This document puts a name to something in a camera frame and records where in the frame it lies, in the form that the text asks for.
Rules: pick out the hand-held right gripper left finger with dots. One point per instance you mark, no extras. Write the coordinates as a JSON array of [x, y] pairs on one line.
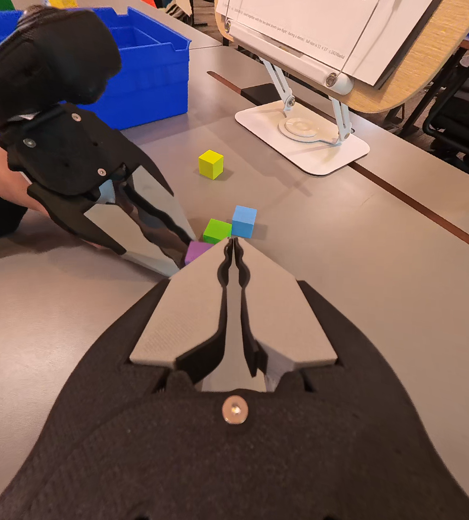
[[177, 321]]

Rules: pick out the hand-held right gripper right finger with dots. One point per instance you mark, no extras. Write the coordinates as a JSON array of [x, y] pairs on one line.
[[291, 321]]

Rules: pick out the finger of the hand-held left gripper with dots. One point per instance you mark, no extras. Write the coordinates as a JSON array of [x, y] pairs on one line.
[[157, 195], [116, 227]]

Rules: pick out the yellow foam cube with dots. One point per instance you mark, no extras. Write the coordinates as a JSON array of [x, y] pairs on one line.
[[210, 164]]

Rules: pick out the purple foam cube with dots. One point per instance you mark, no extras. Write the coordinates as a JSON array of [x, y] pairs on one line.
[[195, 252]]

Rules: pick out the green foam cube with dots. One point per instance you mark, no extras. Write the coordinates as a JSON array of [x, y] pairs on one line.
[[216, 231]]

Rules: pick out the blue foam cube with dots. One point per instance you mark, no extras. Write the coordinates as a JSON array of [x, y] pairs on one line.
[[243, 221]]

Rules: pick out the blue plastic bin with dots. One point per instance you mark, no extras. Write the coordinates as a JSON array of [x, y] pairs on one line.
[[153, 81]]

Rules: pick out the yellow container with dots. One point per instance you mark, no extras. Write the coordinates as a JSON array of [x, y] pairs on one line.
[[63, 3]]

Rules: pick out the white document stand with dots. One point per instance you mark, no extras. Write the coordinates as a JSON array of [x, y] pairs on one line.
[[328, 154]]

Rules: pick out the white paper sheet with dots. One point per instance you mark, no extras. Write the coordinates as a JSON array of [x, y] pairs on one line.
[[319, 24]]

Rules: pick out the black office chair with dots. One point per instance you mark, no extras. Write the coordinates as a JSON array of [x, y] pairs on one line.
[[462, 122]]

